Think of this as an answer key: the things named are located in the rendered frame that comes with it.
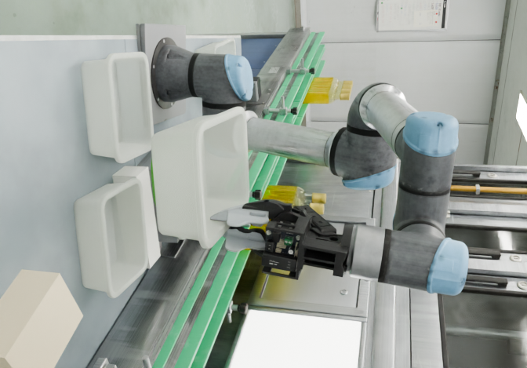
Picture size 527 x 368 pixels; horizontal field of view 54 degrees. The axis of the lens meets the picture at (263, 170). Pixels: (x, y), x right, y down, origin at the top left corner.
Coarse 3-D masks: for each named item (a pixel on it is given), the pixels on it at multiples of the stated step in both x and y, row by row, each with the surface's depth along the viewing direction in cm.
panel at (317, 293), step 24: (336, 216) 182; (264, 288) 154; (288, 288) 153; (312, 288) 152; (336, 288) 151; (360, 288) 149; (288, 312) 144; (312, 312) 143; (336, 312) 142; (360, 312) 141; (240, 336) 138; (360, 336) 134; (360, 360) 127
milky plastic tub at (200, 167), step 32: (192, 128) 69; (224, 128) 86; (160, 160) 68; (192, 160) 67; (224, 160) 87; (160, 192) 70; (192, 192) 68; (224, 192) 88; (160, 224) 71; (192, 224) 69; (224, 224) 77
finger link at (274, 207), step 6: (246, 204) 77; (252, 204) 77; (258, 204) 76; (264, 204) 76; (270, 204) 75; (276, 204) 75; (282, 204) 76; (288, 204) 76; (264, 210) 76; (270, 210) 76; (276, 210) 75; (282, 210) 75; (288, 210) 76; (270, 216) 76; (276, 216) 76
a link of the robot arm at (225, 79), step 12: (204, 60) 132; (216, 60) 131; (228, 60) 131; (240, 60) 131; (204, 72) 131; (216, 72) 130; (228, 72) 129; (240, 72) 129; (204, 84) 132; (216, 84) 131; (228, 84) 130; (240, 84) 130; (252, 84) 138; (204, 96) 134; (216, 96) 132; (228, 96) 132; (240, 96) 132; (216, 108) 133; (228, 108) 133
